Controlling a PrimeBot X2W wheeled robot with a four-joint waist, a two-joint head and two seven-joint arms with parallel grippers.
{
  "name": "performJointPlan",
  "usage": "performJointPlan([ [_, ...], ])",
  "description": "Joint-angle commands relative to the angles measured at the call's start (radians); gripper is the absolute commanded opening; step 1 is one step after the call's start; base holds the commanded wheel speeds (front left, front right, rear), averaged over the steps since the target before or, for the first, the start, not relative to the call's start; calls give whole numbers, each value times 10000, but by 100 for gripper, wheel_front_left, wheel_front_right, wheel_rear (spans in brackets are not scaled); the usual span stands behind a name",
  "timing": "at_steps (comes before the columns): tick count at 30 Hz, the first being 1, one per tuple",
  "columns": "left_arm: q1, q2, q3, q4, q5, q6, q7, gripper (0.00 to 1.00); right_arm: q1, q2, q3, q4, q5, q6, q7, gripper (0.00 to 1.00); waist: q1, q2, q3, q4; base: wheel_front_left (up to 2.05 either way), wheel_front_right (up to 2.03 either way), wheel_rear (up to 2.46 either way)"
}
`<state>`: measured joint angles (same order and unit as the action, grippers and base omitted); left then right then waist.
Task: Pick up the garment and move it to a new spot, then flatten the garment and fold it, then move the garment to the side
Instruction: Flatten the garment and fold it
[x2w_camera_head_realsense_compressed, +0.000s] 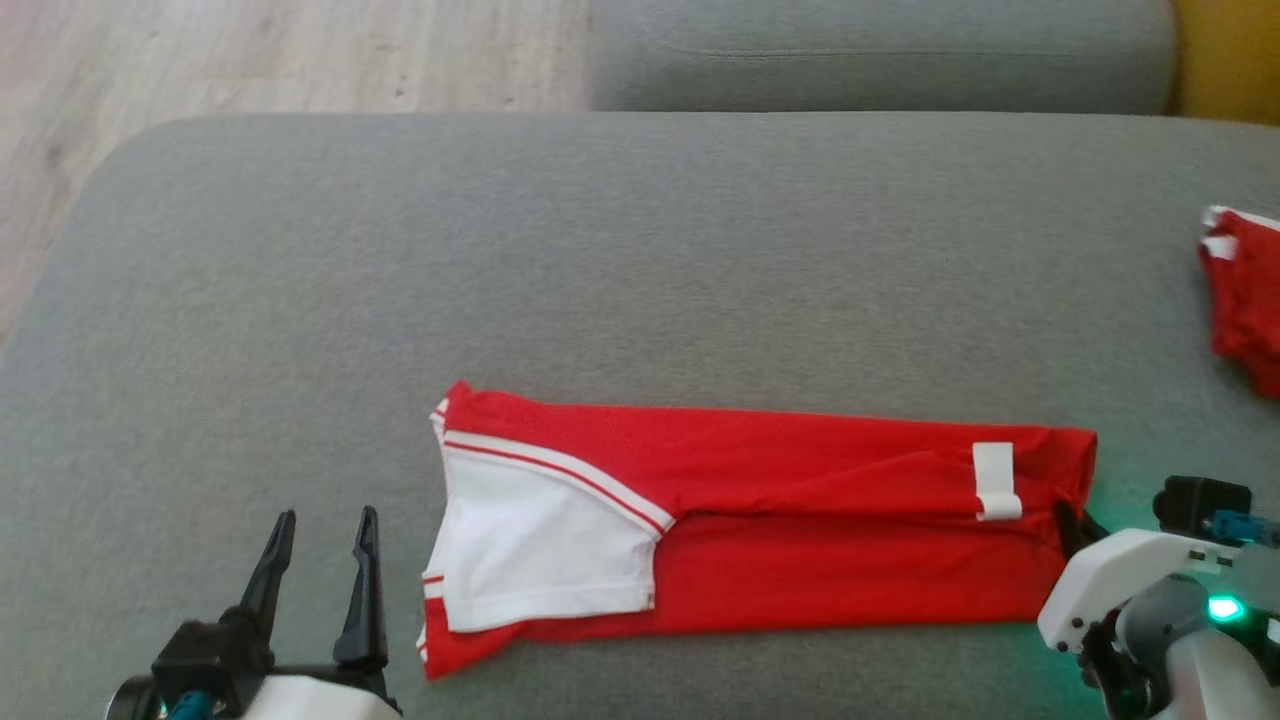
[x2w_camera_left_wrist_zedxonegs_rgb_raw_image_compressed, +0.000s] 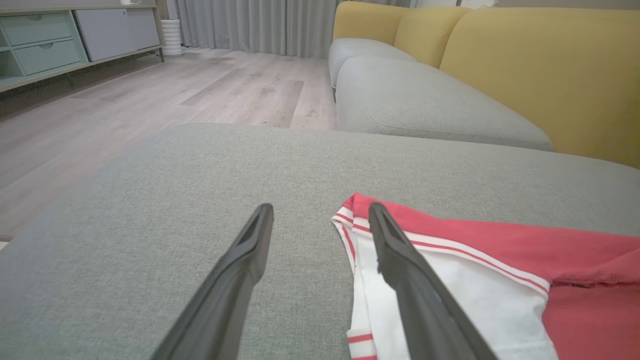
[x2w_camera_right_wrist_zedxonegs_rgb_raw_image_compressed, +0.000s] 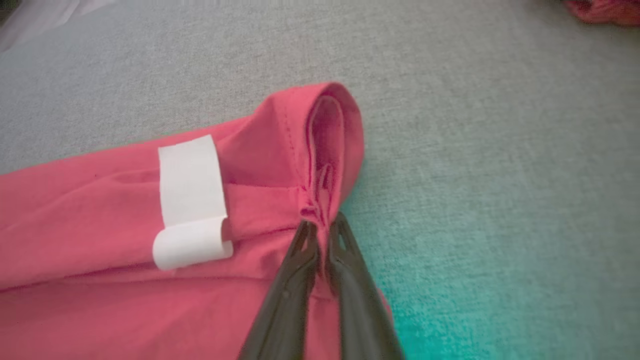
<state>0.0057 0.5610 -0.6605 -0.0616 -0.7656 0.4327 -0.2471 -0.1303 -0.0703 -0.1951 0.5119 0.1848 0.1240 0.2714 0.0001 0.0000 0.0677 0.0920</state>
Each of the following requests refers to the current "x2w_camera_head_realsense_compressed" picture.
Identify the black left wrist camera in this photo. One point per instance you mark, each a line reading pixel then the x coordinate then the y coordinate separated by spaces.
pixel 205 655

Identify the red and white jersey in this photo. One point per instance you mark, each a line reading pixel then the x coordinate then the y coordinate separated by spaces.
pixel 800 560

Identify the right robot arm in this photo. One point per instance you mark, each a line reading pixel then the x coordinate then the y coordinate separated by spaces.
pixel 1200 680

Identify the red garment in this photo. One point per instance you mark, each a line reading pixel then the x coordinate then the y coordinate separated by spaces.
pixel 1250 310

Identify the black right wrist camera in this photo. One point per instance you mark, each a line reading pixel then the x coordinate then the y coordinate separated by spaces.
pixel 1195 500

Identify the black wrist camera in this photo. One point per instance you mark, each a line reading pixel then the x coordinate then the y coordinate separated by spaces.
pixel 1195 500
pixel 205 655

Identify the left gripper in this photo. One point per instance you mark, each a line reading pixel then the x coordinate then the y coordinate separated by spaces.
pixel 320 700

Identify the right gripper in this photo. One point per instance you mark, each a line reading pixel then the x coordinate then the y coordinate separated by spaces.
pixel 1120 570

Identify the large grey sofa seat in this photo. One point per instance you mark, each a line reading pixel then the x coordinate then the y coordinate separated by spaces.
pixel 600 250

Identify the large yellow sofa back cushion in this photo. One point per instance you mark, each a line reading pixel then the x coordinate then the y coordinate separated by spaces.
pixel 1230 60

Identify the grey sofa seat cushion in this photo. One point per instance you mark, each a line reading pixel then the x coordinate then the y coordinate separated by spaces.
pixel 880 50

